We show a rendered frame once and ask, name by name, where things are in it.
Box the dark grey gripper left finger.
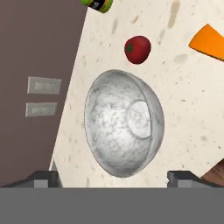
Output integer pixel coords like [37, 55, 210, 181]
[0, 170, 63, 189]

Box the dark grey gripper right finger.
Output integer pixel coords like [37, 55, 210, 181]
[166, 170, 224, 189]

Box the white marbled bowl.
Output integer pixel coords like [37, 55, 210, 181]
[83, 68, 165, 179]

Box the red tomato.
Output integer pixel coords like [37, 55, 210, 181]
[123, 35, 152, 65]

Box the orange cheese wedge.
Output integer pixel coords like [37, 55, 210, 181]
[187, 23, 224, 62]

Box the green and black can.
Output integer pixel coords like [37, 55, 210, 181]
[80, 0, 114, 14]

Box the grey wall socket plate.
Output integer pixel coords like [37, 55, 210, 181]
[24, 101, 59, 118]
[26, 76, 63, 95]

